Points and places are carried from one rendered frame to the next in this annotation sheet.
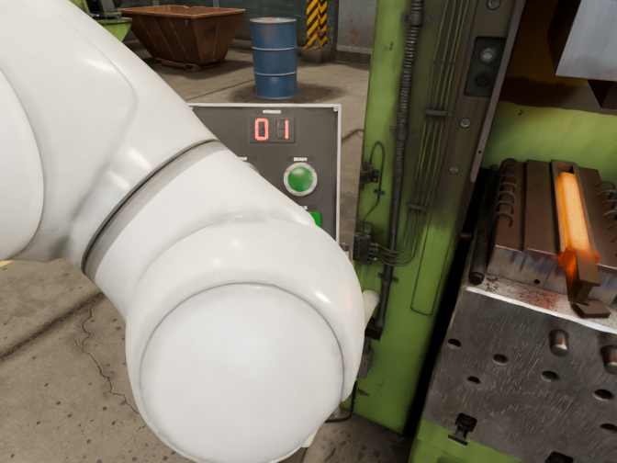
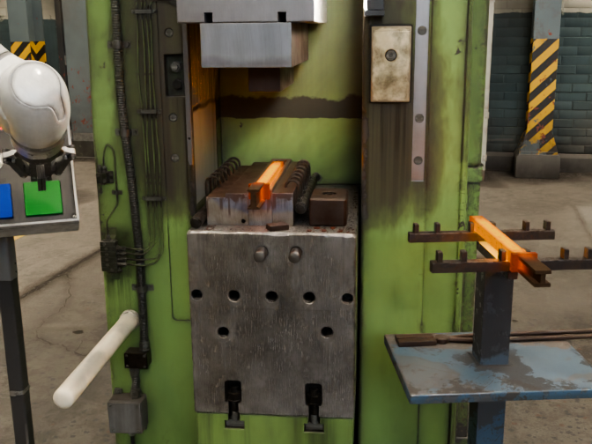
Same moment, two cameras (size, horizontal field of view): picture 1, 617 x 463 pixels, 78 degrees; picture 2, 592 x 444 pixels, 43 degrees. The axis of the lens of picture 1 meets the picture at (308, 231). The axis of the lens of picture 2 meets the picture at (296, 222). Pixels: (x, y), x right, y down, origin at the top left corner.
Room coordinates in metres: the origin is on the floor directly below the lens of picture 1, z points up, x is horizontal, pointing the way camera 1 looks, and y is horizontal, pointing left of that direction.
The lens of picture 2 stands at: (-1.11, 0.06, 1.35)
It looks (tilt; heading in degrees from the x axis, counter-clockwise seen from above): 14 degrees down; 340
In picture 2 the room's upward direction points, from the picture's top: 1 degrees counter-clockwise
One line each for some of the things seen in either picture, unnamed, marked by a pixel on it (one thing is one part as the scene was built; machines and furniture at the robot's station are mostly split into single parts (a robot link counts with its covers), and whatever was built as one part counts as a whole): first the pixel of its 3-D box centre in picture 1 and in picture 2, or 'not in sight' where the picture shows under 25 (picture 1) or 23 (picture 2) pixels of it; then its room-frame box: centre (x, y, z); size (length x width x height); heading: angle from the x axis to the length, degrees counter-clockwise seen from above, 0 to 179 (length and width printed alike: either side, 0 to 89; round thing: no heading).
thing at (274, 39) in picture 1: (274, 58); not in sight; (5.31, 0.44, 0.44); 0.59 x 0.59 x 0.88
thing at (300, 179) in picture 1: (300, 179); not in sight; (0.59, 0.01, 1.09); 0.05 x 0.03 x 0.04; 64
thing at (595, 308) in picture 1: (590, 309); (277, 226); (0.45, -0.47, 0.92); 0.04 x 0.03 x 0.01; 92
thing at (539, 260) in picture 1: (549, 213); (262, 188); (0.69, -0.52, 0.96); 0.42 x 0.20 x 0.09; 154
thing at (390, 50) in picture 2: not in sight; (390, 64); (0.48, -0.77, 1.27); 0.09 x 0.02 x 0.17; 64
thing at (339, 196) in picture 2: not in sight; (329, 206); (0.48, -0.61, 0.95); 0.12 x 0.08 x 0.06; 154
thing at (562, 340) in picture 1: (558, 344); (260, 254); (0.42, -0.42, 0.87); 0.04 x 0.03 x 0.03; 154
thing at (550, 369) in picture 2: not in sight; (489, 363); (0.13, -0.83, 0.67); 0.40 x 0.30 x 0.02; 73
